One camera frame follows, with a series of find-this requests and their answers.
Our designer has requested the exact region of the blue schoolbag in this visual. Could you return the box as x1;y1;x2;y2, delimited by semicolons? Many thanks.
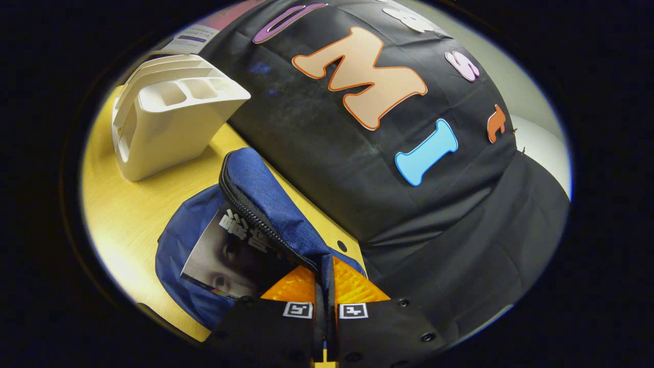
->
155;147;367;332

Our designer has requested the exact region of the black backdrop cloth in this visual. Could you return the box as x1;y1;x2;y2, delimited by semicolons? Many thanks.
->
199;0;570;348

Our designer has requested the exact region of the dark portrait cover book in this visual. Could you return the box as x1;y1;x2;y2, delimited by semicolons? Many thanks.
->
180;207;297;301

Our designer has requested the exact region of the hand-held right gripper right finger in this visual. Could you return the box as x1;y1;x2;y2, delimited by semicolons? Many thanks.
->
327;256;448;368

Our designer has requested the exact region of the white and purple book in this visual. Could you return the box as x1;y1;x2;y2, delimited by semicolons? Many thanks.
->
156;0;266;56

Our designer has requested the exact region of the white bookshelf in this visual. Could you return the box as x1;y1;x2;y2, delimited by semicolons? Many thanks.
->
111;54;252;182

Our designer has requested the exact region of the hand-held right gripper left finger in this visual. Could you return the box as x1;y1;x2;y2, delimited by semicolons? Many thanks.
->
207;266;328;368

